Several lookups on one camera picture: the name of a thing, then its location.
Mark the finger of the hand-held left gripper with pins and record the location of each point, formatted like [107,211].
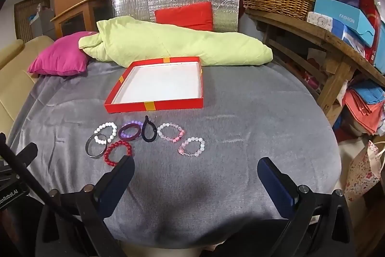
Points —
[28,151]

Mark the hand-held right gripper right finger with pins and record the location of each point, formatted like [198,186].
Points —
[275,184]

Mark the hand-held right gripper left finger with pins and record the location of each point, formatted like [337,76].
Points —
[118,181]

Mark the silver metal bangle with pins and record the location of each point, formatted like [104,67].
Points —
[87,148]

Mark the red shallow cardboard box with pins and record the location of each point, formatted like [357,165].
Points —
[168,104]

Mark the grey blanket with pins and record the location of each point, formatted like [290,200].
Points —
[210,136]

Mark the beige sofa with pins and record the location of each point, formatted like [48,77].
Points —
[15,70]

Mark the floral paper gift bag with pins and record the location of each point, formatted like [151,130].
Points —
[362,172]

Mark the magenta pillow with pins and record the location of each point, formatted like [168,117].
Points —
[60,55]

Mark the stack of folded cloths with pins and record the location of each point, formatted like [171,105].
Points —
[364,106]

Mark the light green quilt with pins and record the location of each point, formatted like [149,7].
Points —
[180,43]

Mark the wooden side table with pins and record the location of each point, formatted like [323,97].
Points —
[327,37]

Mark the white floral box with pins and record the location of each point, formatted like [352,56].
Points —
[321,20]

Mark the red cushion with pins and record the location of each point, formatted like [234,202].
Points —
[183,16]

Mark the blue cardboard box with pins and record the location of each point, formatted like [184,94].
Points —
[343,16]

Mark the red gift bag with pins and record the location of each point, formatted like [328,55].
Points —
[371,13]

